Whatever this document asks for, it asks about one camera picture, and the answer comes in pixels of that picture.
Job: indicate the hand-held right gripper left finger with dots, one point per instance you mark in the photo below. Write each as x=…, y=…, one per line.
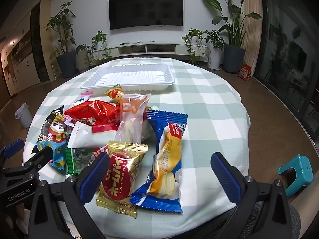
x=93, y=178

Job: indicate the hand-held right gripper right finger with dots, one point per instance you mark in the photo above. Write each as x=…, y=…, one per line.
x=225, y=178

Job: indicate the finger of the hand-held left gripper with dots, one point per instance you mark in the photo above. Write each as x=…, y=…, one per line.
x=41, y=157
x=13, y=147

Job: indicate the light blue snack packet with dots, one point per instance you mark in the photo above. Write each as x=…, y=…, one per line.
x=57, y=154

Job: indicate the green snack packet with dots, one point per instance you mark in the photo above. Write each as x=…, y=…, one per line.
x=79, y=159

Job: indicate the gold red snack packet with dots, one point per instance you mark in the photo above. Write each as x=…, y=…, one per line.
x=119, y=179

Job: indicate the colourful cartoon-face packet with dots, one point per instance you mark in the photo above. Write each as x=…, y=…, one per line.
x=54, y=129

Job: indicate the white pouch with red label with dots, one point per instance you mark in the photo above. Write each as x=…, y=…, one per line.
x=84, y=135

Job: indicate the black snack packet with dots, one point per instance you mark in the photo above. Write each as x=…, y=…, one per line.
x=57, y=110

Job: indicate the blue cake packet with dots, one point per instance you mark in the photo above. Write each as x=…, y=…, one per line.
x=165, y=164

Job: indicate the clear orange-print packet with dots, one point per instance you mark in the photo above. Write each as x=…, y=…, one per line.
x=130, y=124

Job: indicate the large red snack packet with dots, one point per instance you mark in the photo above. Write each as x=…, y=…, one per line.
x=92, y=112

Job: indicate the pink snack packet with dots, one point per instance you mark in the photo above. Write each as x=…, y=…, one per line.
x=86, y=95

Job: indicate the small orange yellow packet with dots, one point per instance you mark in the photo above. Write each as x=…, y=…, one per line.
x=114, y=93

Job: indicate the white plastic tray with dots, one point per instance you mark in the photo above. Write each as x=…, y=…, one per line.
x=129, y=76

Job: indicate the white trash bin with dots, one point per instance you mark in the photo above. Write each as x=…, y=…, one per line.
x=24, y=117

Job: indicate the teal plastic stool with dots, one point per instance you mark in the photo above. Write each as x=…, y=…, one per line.
x=302, y=169

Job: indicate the tall plant in dark pot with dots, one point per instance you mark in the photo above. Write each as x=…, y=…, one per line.
x=66, y=64

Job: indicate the plant in white ribbed pot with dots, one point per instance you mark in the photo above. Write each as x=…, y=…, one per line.
x=81, y=59

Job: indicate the red paper bag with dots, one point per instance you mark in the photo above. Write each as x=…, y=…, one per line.
x=244, y=72

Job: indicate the large-leaf plant in dark pot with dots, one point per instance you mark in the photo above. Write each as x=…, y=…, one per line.
x=234, y=57

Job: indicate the small plant in white pot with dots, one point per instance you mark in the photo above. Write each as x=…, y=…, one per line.
x=214, y=57

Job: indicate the trailing vine plant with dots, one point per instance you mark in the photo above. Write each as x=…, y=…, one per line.
x=99, y=38

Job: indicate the glass sliding door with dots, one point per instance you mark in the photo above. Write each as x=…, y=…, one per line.
x=286, y=54

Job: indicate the white television console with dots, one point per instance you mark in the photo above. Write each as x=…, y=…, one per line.
x=162, y=48

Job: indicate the vine plant on stand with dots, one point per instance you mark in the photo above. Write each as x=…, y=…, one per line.
x=194, y=36

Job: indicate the beige curtain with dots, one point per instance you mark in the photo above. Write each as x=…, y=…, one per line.
x=253, y=5

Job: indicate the white wall cabinets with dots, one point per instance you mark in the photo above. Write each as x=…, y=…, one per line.
x=22, y=67

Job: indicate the wall television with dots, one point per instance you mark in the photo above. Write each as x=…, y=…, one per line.
x=145, y=8

